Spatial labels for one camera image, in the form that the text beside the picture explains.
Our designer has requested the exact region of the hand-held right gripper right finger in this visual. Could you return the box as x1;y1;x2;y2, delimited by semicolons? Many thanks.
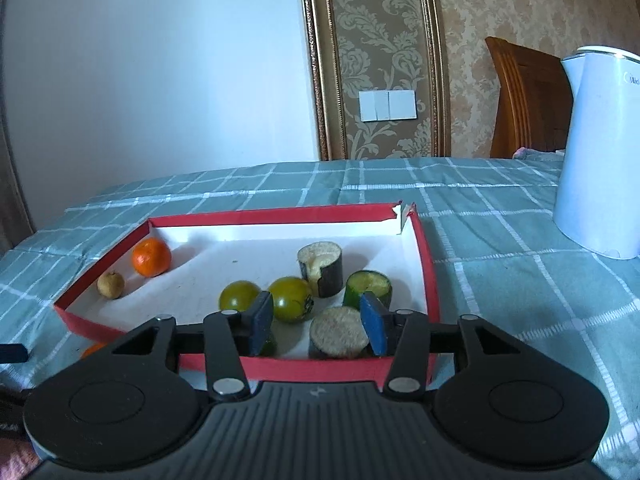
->
359;291;538;395

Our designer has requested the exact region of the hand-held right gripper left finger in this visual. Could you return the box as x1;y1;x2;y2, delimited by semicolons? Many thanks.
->
105;290;275;402

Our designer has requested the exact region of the green tomato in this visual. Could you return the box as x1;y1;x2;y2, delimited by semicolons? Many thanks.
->
267;276;315;324
219;280;262;312

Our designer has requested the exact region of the green sugarcane piece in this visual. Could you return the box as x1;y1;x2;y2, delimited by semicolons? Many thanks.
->
343;270;392;311

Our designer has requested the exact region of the dark sugarcane piece with cut side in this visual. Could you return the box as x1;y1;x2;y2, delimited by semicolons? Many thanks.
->
297;241;344;298

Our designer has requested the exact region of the red shallow cardboard box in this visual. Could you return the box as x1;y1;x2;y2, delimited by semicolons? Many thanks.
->
53;202;441;385

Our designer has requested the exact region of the tan longan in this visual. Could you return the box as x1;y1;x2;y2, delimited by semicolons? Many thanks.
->
97;271;125;300

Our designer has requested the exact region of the person's left forearm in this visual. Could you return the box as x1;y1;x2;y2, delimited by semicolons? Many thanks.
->
0;427;43;480

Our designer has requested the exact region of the green checkered tablecloth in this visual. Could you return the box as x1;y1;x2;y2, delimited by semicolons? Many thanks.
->
0;156;640;480

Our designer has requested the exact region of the brown curtain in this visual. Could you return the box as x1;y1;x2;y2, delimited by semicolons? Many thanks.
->
0;0;36;256

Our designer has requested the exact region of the pink cloth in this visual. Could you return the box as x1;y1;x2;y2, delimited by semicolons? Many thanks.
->
512;146;566;160

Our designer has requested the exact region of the brown wooden chair back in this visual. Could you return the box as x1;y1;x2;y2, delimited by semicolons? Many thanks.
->
485;36;573;159

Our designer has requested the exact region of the white electric kettle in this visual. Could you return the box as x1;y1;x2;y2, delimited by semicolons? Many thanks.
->
552;46;640;261

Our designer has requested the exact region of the white wall switch panel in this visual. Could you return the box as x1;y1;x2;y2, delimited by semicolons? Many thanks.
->
359;89;417;122

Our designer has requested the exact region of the gold ornate wall frame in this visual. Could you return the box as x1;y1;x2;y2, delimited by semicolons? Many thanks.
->
297;0;452;162

